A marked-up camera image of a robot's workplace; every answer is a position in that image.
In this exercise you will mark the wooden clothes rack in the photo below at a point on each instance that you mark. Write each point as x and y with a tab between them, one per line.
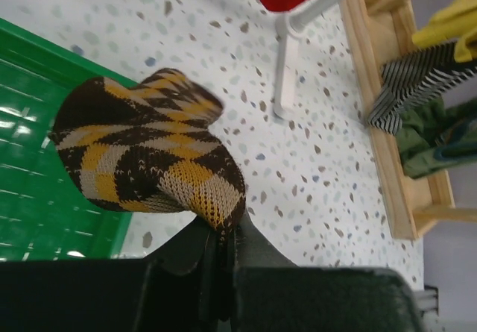
380	31

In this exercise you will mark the yellow shirt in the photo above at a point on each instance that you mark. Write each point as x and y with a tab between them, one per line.
457	21

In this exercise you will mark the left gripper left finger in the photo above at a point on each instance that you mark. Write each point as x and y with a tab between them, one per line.
168	290

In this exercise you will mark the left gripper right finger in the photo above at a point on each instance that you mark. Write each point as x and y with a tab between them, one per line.
270	293

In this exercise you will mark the black striped tank top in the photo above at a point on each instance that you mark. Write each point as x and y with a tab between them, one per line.
416	79

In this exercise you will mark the brown argyle sock front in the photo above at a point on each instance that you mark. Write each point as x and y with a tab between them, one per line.
149	149

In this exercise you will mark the green plastic tray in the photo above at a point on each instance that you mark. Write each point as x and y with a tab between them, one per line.
43	216

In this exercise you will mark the green tank top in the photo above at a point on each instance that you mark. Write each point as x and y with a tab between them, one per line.
433	138

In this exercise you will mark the white metal drying rack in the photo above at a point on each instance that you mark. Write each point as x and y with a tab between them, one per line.
290	28

